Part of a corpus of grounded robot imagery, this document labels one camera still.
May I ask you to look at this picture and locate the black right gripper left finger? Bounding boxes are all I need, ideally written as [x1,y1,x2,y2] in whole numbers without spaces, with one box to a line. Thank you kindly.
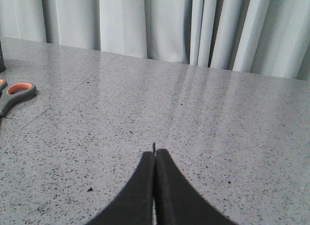
[87,151,155,225]

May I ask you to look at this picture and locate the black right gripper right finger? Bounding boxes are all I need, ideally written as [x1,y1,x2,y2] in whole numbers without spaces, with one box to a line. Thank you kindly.
[155,149,234,225]

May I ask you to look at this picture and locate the grey orange scissors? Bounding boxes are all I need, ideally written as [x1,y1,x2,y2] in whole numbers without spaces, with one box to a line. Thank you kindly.
[0,79,37,118]

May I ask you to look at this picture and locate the black mesh pen holder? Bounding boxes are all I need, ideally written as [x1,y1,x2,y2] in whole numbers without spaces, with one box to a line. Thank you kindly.
[0,42,6,72]

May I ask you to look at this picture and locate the pale grey curtain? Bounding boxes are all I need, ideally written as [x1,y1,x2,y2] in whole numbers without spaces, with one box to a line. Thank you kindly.
[0,0,310,80]

